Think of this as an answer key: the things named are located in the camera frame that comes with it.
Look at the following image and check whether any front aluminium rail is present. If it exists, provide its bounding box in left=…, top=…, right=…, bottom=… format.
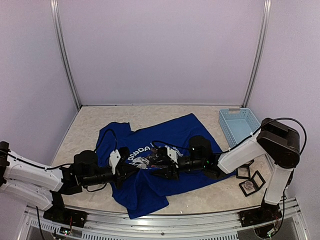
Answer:
left=24, top=206, right=303, bottom=240

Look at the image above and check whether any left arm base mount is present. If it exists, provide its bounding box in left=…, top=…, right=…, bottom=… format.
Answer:
left=43, top=190, right=88, bottom=228

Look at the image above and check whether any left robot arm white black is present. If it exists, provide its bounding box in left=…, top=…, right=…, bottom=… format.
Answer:
left=0, top=141, right=139, bottom=223

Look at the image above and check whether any black display box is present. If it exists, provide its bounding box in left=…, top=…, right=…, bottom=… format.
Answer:
left=238, top=170, right=266, bottom=197
left=236, top=159, right=255, bottom=180

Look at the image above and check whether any right aluminium frame post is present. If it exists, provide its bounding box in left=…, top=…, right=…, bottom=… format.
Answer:
left=241, top=0, right=272, bottom=108

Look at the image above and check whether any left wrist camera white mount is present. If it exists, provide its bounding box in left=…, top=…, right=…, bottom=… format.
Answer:
left=108, top=147, right=130, bottom=175

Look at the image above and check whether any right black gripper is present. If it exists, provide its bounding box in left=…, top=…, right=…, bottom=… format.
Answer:
left=149, top=155, right=205, bottom=182

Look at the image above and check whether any light blue plastic basket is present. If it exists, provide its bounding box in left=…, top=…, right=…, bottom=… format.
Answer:
left=219, top=107, right=261, bottom=148

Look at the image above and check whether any left aluminium frame post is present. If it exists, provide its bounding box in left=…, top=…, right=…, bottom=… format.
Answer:
left=50, top=0, right=83, bottom=111

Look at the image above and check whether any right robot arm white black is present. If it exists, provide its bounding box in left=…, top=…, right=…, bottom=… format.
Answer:
left=151, top=117, right=307, bottom=222

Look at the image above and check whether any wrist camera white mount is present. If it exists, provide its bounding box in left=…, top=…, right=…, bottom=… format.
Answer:
left=150, top=146, right=180, bottom=165
left=108, top=147, right=130, bottom=175

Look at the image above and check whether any blue printed t-shirt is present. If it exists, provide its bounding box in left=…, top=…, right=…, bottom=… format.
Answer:
left=94, top=113, right=237, bottom=220

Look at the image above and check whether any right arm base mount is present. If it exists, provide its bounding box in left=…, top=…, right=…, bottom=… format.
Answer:
left=239, top=199, right=283, bottom=228

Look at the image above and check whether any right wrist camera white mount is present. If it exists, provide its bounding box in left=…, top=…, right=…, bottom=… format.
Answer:
left=150, top=146, right=180, bottom=165

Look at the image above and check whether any aluminium frame post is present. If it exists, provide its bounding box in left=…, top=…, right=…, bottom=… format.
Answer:
left=50, top=0, right=83, bottom=111
left=241, top=0, right=272, bottom=108

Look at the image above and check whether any round brooch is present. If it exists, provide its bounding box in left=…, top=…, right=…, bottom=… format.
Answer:
left=243, top=180, right=254, bottom=190

